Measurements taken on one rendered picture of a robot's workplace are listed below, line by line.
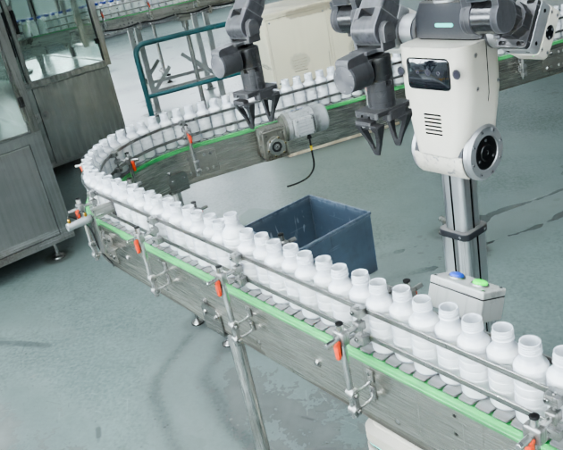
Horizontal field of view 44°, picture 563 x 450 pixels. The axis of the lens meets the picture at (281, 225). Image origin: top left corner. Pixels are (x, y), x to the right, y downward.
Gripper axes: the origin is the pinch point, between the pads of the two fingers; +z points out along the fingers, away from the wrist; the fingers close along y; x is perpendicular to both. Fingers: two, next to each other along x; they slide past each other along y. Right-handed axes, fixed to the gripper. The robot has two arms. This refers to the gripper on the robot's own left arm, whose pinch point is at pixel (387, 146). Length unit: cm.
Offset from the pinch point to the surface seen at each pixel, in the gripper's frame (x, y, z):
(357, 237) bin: 54, 33, 52
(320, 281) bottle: 8.2, -17.8, 27.5
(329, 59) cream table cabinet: 339, 272, 70
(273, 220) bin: 84, 22, 48
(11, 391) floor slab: 221, -60, 141
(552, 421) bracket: -52, -21, 32
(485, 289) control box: -23.1, 0.3, 27.9
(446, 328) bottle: -27.0, -16.6, 26.4
